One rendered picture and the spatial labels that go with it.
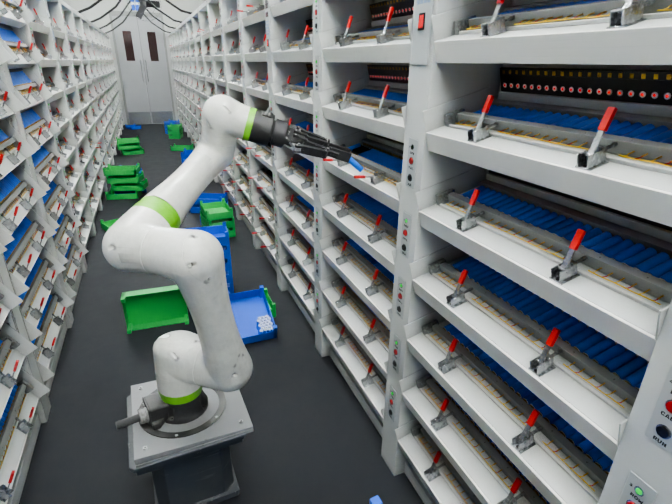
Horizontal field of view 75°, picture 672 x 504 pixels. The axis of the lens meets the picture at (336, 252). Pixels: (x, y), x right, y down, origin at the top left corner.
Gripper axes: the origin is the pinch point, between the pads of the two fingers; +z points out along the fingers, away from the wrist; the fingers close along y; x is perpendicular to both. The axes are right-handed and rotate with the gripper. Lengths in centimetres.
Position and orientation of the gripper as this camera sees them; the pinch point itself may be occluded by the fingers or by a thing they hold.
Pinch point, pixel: (338, 152)
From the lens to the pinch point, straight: 133.9
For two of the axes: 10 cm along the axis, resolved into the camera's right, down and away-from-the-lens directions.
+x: -3.4, 7.2, 6.0
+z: 9.4, 2.4, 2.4
